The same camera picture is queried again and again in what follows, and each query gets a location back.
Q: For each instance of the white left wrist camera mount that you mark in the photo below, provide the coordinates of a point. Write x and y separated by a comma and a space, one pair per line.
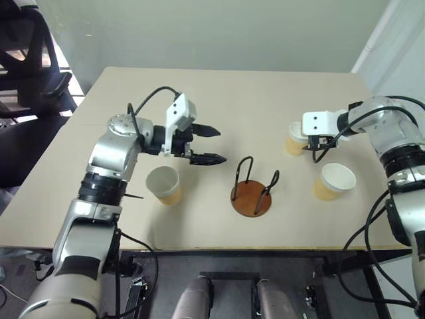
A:
177, 109

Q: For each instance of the grey rounded robot leg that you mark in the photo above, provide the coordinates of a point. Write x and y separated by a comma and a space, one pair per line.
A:
275, 302
194, 299

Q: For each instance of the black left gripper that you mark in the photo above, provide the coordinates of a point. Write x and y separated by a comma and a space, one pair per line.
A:
182, 141

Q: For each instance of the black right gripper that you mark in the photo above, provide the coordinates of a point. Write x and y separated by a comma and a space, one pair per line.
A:
320, 142

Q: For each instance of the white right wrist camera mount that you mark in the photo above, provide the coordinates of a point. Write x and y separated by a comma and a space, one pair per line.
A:
318, 123

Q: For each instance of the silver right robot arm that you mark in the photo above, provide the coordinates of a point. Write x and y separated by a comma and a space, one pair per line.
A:
391, 133

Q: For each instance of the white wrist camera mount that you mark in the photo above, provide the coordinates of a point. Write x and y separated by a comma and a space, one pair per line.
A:
177, 109
318, 123

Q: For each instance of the black office chair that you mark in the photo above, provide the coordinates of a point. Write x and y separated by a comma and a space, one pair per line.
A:
30, 83

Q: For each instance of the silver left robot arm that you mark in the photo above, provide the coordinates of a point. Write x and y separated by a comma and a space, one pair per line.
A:
109, 149

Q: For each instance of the tan paper cup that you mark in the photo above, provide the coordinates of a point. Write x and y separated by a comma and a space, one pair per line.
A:
325, 191
293, 144
169, 196

